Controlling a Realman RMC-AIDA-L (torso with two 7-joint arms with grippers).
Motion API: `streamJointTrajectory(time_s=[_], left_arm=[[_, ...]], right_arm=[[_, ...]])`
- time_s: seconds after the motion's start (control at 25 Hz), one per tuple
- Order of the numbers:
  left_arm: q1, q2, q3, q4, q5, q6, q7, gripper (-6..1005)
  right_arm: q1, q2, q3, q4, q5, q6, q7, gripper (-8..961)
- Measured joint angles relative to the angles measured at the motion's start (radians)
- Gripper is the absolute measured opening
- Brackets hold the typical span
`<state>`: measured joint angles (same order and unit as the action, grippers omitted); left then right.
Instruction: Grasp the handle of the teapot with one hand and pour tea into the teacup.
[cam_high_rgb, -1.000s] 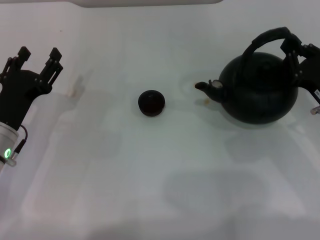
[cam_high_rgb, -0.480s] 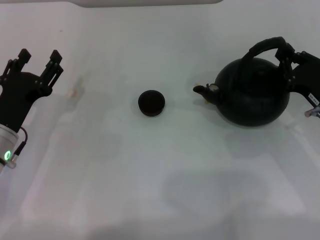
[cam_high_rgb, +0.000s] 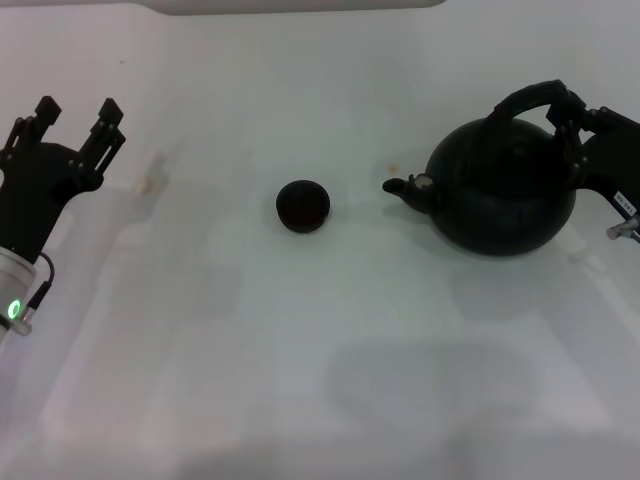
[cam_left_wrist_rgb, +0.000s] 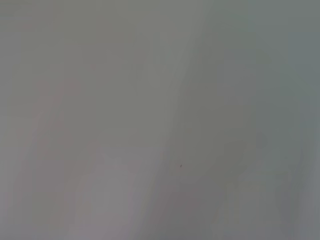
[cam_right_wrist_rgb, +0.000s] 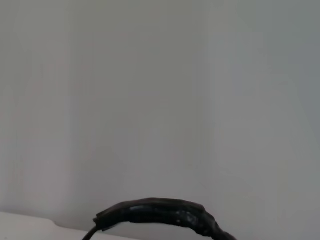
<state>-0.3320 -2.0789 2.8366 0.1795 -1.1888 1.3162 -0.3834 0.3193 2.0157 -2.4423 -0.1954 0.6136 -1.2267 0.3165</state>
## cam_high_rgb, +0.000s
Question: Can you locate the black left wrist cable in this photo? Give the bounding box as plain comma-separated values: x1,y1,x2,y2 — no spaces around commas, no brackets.
4,251,54,336

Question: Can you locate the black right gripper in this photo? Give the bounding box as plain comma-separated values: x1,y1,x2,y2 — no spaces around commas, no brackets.
546,91,640,222

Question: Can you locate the black round teapot with handle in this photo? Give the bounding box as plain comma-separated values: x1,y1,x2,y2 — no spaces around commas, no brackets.
381,78,580,259

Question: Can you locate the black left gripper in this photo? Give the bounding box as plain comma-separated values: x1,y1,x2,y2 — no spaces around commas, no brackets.
0,94,126,265

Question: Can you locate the small black teacup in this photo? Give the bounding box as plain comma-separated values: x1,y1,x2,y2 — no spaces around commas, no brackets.
275,179,332,235

